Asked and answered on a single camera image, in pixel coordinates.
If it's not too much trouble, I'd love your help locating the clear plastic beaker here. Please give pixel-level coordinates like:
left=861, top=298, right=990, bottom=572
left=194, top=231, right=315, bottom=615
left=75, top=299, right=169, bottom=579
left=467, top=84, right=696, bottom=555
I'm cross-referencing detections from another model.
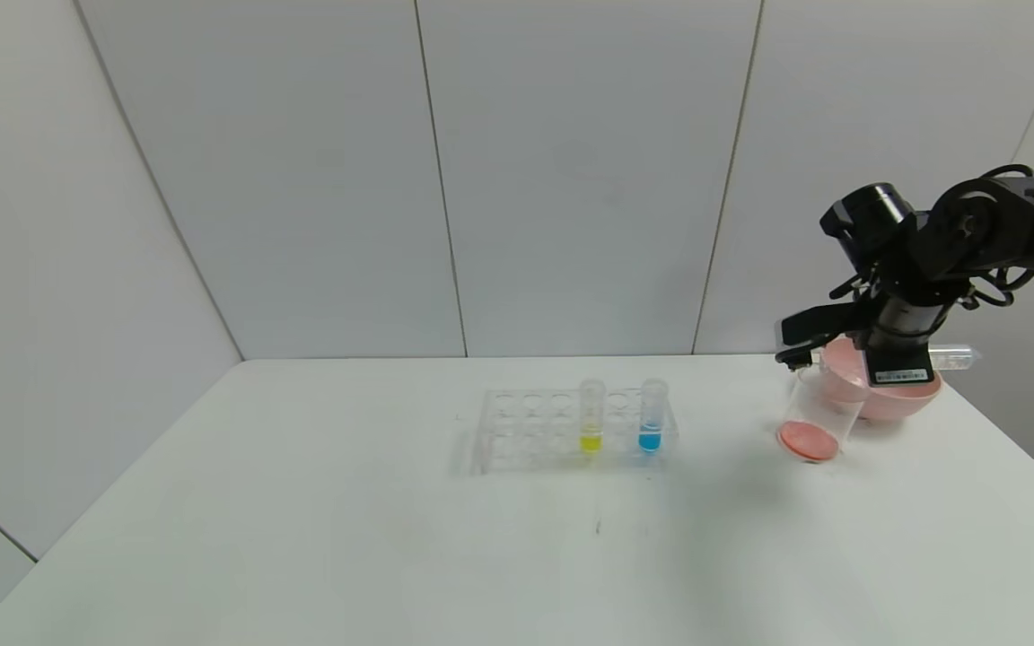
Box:
left=775, top=362, right=868, bottom=464

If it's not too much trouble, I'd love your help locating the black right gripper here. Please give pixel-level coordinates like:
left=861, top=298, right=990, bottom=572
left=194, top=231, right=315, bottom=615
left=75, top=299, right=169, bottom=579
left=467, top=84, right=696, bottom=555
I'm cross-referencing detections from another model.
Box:
left=863, top=297, right=945, bottom=388

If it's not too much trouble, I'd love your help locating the clear plastic test tube rack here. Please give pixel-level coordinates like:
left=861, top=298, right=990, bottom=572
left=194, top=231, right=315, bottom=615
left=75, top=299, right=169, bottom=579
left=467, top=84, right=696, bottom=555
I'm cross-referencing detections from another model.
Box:
left=474, top=387, right=680, bottom=476

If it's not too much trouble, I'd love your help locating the blue pigment test tube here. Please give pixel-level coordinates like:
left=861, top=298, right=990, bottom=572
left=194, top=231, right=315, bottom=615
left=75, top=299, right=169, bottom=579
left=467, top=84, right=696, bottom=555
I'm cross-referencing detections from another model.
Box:
left=639, top=378, right=669, bottom=452

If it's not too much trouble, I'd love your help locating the yellow pigment test tube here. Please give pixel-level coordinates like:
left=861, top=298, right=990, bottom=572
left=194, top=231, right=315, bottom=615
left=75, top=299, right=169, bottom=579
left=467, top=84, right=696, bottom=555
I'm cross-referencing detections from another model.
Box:
left=578, top=378, right=607, bottom=454

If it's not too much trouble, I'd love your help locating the pink bowl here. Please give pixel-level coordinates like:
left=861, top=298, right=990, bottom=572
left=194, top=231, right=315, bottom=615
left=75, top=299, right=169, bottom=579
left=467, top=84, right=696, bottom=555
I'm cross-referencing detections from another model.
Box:
left=818, top=337, right=942, bottom=423

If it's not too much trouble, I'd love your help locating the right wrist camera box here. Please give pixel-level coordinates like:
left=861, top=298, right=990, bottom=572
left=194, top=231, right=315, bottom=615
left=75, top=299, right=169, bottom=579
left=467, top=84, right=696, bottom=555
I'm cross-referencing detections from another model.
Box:
left=775, top=303, right=873, bottom=371

